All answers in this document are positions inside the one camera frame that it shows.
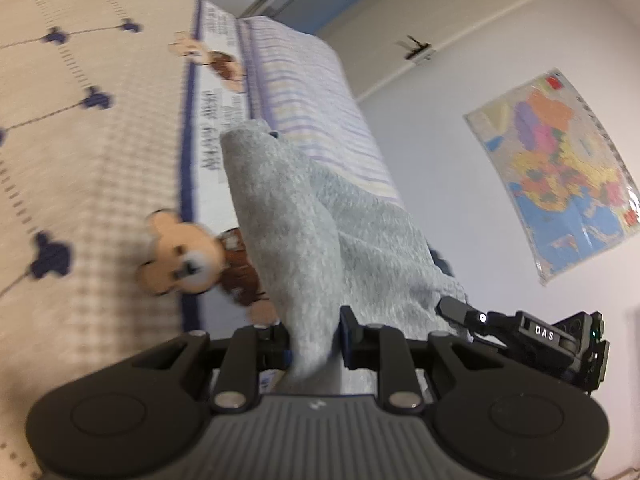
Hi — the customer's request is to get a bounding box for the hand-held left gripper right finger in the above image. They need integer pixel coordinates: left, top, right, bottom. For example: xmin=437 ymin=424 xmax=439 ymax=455
xmin=340 ymin=305 xmax=506 ymax=413

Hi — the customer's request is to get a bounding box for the white door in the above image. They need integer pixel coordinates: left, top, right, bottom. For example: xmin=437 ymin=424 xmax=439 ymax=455
xmin=320 ymin=0 xmax=543 ymax=101

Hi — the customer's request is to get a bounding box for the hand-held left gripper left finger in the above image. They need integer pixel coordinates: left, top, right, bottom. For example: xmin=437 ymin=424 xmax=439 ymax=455
xmin=140 ymin=324 xmax=296 ymax=413

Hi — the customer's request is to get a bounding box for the black door handle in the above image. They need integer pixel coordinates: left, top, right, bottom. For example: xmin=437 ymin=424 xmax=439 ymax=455
xmin=395 ymin=35 xmax=435 ymax=63

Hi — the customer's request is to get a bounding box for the printed bear blanket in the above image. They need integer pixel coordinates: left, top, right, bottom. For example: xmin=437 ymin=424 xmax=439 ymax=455
xmin=0 ymin=0 xmax=281 ymax=480

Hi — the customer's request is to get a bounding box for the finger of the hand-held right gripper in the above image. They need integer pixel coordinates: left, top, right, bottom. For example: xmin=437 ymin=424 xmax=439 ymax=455
xmin=435 ymin=297 xmax=503 ymax=343

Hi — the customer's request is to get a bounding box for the grey black-striped garment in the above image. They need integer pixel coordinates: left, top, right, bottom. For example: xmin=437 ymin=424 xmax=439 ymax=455
xmin=220 ymin=119 xmax=468 ymax=396

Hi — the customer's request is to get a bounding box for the colourful wall map poster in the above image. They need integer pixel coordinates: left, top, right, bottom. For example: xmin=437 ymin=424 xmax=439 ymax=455
xmin=464 ymin=67 xmax=640 ymax=287

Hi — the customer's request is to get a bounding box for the purple plaid quilt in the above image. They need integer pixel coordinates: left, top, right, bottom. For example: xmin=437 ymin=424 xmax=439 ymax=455
xmin=240 ymin=16 xmax=406 ymax=211

